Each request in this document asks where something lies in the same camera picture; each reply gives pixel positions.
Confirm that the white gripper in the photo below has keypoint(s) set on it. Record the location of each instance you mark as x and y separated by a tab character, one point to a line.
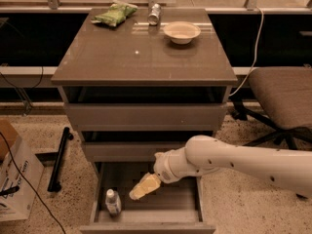
163	169

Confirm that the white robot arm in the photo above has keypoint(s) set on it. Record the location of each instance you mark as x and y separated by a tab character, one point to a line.
201	155

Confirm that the bottom grey drawer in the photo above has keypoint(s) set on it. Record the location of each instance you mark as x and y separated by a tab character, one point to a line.
175	208

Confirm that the grey drawer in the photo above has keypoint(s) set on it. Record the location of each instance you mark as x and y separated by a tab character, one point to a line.
175	208
136	146
146	108

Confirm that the middle grey drawer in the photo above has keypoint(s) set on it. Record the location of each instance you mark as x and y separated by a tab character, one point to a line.
136	146

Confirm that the top grey drawer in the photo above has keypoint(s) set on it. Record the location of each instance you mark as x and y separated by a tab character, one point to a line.
146	108

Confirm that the grey drawer cabinet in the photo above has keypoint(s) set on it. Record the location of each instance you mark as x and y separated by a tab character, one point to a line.
136	54

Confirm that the black metal bar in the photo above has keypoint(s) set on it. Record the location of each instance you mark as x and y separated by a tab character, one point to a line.
54	184

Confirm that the cardboard box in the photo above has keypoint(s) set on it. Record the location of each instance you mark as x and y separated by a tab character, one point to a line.
19	166

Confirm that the white paper bowl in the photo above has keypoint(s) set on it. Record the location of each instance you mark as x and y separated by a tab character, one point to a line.
181	32

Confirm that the grey office chair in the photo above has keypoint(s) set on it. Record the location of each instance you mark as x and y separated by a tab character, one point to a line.
285	95

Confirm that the silver soda can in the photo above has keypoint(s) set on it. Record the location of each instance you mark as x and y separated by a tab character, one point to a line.
154	14

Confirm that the green snack bag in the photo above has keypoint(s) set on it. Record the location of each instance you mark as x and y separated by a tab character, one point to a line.
116	14

